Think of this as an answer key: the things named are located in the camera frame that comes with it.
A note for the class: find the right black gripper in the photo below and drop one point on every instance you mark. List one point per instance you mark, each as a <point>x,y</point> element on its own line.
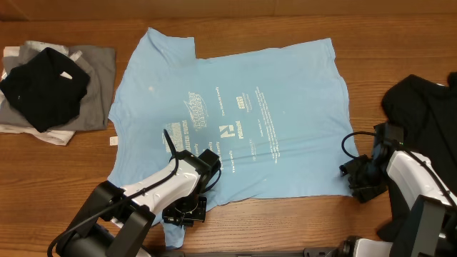
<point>360,180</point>

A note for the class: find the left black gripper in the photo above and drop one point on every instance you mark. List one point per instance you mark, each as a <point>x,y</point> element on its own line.
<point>172,216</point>

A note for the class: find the light blue printed t-shirt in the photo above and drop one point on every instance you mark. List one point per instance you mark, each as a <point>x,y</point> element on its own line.
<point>276,117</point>

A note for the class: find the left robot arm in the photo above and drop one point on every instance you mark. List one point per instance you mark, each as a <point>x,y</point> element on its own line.
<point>114,221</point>

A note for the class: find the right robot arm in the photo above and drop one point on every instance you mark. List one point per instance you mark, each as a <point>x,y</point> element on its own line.
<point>423,208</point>

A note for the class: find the black t-shirt under blue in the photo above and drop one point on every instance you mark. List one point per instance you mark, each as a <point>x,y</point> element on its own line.
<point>427,113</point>

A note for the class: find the folded white shirt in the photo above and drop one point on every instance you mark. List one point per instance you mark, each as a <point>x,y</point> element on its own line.
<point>59,138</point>

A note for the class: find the folded grey shirt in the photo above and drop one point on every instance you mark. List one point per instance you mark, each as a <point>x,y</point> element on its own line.
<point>98,62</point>

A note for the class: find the folded black shirt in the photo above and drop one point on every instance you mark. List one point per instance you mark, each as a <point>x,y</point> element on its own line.
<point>47,90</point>

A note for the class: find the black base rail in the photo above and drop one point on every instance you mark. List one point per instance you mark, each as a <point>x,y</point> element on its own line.
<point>307,252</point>

